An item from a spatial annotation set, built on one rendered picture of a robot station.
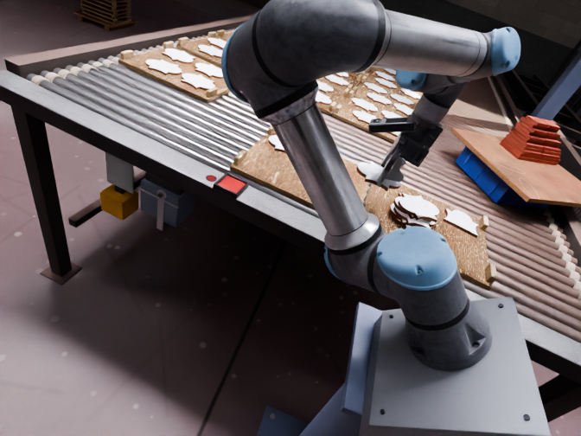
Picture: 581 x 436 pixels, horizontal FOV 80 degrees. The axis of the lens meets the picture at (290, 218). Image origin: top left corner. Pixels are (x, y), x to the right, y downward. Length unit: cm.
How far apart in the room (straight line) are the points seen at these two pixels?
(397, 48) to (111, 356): 154
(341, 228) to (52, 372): 136
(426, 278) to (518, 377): 22
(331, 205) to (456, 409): 39
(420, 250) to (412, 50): 30
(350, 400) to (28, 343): 137
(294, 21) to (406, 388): 61
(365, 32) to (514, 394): 57
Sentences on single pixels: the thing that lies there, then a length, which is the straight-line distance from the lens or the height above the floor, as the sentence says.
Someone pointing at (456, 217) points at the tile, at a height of 95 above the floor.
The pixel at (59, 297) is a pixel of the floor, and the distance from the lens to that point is 191.
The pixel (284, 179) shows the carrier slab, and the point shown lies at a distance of 107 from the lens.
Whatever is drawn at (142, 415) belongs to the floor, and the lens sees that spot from 161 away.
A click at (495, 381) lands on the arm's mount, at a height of 107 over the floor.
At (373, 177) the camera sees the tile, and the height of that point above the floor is 106.
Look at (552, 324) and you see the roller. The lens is 122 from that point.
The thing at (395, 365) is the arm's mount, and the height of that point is 95.
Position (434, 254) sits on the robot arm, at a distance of 59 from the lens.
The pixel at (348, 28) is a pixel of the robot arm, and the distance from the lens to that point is 49.
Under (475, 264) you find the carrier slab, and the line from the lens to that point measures 116.
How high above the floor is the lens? 152
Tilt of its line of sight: 39 degrees down
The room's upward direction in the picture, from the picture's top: 21 degrees clockwise
